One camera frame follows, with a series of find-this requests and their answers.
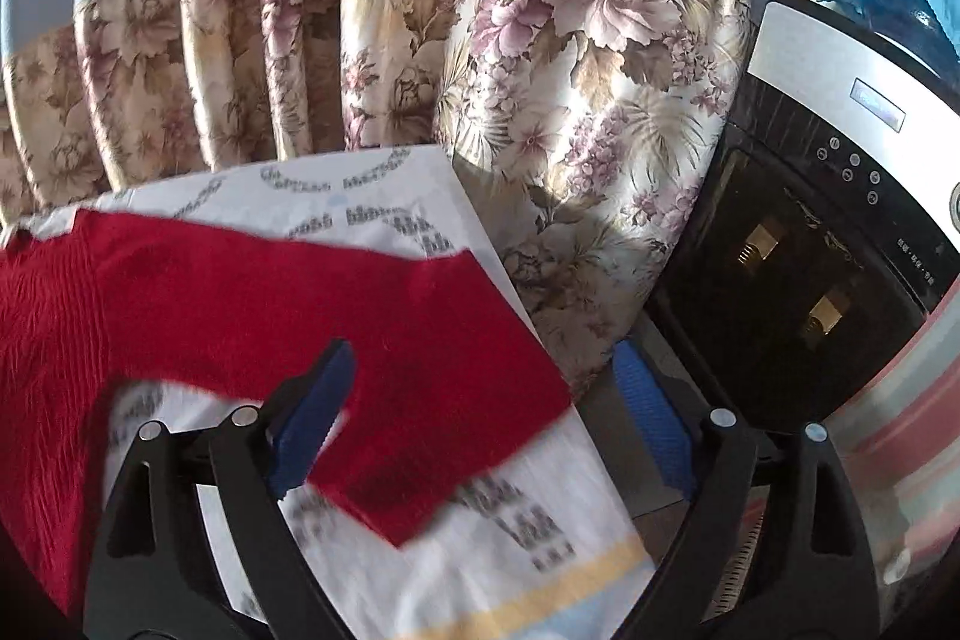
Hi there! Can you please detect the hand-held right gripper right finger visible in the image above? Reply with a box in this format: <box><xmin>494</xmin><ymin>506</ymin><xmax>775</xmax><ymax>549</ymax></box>
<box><xmin>613</xmin><ymin>338</ymin><xmax>880</xmax><ymax>640</ymax></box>

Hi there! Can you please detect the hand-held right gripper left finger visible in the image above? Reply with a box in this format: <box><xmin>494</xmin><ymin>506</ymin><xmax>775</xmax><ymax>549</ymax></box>
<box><xmin>82</xmin><ymin>338</ymin><xmax>357</xmax><ymax>640</ymax></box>

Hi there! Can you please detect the red knit sweater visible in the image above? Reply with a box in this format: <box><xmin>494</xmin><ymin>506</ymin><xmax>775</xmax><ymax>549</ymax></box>
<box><xmin>0</xmin><ymin>206</ymin><xmax>575</xmax><ymax>611</ymax></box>

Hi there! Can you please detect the white patterned bed sheet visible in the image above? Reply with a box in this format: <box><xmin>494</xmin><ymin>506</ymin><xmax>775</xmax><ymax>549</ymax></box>
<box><xmin>15</xmin><ymin>145</ymin><xmax>661</xmax><ymax>640</ymax></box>

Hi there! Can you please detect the black and silver water dispenser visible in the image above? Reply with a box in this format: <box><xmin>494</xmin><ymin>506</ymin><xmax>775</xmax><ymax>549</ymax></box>
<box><xmin>645</xmin><ymin>0</ymin><xmax>960</xmax><ymax>438</ymax></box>

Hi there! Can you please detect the blue curtain with floral border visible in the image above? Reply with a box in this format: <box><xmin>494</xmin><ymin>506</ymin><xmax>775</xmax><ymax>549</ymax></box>
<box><xmin>0</xmin><ymin>0</ymin><xmax>800</xmax><ymax>401</ymax></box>

